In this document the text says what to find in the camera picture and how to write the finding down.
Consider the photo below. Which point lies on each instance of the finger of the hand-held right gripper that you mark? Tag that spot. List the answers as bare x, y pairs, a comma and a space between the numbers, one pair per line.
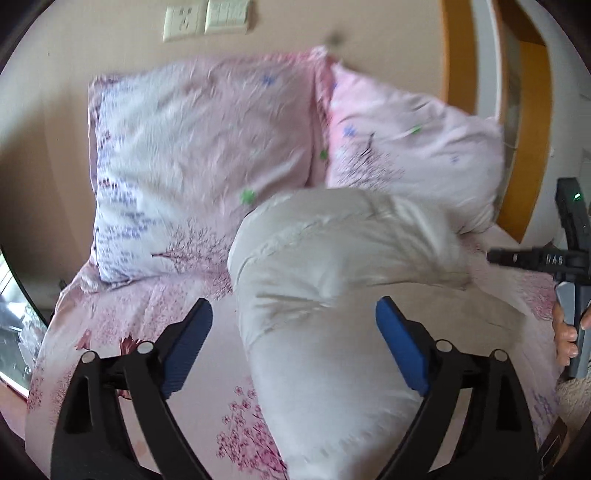
521, 258

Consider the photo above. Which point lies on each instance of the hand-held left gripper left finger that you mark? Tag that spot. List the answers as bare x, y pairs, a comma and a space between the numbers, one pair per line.
184, 350

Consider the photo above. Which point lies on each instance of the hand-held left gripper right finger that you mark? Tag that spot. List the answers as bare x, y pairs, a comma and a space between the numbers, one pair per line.
401, 346

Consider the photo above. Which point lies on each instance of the person's right hand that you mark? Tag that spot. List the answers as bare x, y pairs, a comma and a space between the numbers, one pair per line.
565, 339

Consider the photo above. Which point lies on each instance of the pink floral bed sheet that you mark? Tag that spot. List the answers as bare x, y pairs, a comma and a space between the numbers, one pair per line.
115, 309

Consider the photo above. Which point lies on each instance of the pink floral pillow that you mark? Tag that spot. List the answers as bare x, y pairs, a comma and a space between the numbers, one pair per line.
406, 147
194, 152

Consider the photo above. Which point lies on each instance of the white door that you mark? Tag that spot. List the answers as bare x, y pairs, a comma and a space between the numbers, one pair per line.
489, 69

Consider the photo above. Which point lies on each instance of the wooden headboard frame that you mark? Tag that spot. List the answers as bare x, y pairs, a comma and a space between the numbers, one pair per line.
457, 55

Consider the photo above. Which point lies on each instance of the white wall socket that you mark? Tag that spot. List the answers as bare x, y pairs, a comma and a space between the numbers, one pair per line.
184, 22

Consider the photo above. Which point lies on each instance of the white wall switch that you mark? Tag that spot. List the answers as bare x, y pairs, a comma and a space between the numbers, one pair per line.
227, 16

